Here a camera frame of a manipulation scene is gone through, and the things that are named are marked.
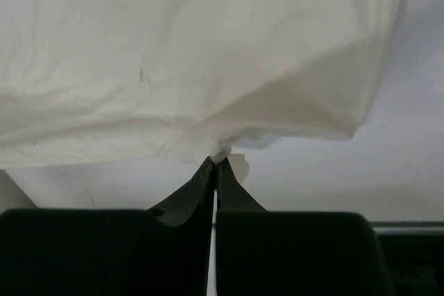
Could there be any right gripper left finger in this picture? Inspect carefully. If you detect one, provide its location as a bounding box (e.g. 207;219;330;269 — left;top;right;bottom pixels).
1;159;214;295

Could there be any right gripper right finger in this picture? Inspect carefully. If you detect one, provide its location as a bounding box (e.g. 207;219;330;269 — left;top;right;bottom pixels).
216;160;395;295

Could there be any white cloth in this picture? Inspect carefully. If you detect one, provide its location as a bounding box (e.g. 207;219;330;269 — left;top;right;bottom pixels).
1;0;400;169

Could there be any aluminium table edge rail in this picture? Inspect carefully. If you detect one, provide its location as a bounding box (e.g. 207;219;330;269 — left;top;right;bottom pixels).
370;221;443;236

